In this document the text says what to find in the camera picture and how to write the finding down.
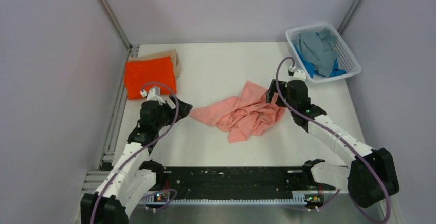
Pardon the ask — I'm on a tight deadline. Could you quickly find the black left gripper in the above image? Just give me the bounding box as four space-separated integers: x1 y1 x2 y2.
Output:
154 94 192 130

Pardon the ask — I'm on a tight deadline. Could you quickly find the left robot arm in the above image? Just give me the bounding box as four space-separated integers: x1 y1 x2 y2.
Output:
80 95 193 223

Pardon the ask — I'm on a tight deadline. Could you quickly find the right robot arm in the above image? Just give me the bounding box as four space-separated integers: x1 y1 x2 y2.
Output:
266 79 399 208

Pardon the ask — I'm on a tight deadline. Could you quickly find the orange folded t shirt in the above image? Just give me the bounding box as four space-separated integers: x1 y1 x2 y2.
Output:
124 56 177 100

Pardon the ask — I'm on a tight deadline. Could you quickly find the beige folded t shirt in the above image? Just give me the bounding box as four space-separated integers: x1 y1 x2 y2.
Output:
127 49 181 78

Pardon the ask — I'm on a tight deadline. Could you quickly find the white plastic basket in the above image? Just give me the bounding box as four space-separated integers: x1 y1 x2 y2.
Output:
285 22 361 83

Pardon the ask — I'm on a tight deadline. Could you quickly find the grey t shirt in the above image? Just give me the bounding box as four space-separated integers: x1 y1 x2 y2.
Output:
295 28 338 77

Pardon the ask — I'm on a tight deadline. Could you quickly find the blue t shirt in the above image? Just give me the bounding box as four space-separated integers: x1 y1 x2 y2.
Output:
294 43 347 77

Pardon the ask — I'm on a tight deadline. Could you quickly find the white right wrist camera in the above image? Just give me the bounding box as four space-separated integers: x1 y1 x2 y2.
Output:
288 66 306 82

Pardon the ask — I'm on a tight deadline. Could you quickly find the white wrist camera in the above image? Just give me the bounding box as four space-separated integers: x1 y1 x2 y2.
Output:
140 86 165 104
288 66 306 82

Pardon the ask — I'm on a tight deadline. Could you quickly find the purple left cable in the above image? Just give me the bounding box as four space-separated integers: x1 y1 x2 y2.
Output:
89 82 180 224

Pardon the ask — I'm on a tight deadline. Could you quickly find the purple cable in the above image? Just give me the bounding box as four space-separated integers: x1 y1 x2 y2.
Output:
275 57 391 224
89 82 180 224

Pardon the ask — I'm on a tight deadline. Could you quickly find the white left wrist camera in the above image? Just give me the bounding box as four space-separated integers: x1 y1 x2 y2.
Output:
140 86 165 104

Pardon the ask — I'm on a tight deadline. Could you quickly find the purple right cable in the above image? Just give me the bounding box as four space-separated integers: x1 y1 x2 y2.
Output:
275 57 391 224

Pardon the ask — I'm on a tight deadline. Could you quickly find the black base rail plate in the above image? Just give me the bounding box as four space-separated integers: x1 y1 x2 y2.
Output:
151 166 334 200

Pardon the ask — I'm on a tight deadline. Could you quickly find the left aluminium frame post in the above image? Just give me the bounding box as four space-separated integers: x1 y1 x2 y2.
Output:
97 0 132 50

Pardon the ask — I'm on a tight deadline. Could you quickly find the aluminium frame post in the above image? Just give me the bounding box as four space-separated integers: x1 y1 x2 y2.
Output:
337 0 362 34
97 0 132 50

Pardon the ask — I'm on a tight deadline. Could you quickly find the right aluminium frame post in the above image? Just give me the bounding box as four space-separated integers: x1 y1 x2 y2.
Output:
337 0 362 34

